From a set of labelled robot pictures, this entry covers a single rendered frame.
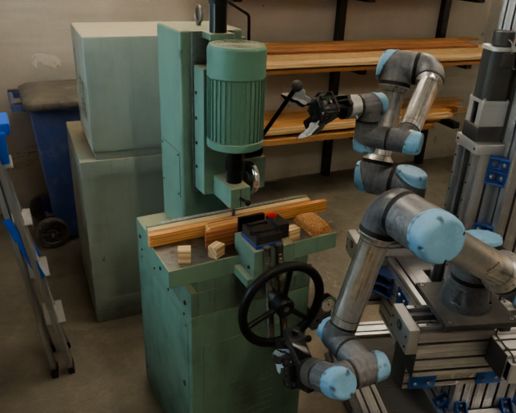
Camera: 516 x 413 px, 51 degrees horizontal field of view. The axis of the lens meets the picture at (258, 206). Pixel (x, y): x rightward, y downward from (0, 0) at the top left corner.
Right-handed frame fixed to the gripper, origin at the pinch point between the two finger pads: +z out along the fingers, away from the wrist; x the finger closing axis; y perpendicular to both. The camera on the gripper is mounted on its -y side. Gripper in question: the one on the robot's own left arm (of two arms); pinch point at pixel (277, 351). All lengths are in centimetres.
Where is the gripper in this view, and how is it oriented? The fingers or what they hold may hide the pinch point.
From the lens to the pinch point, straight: 162.6
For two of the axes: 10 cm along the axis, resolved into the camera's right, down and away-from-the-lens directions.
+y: 1.5, 9.9, -0.2
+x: 9.0, -1.3, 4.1
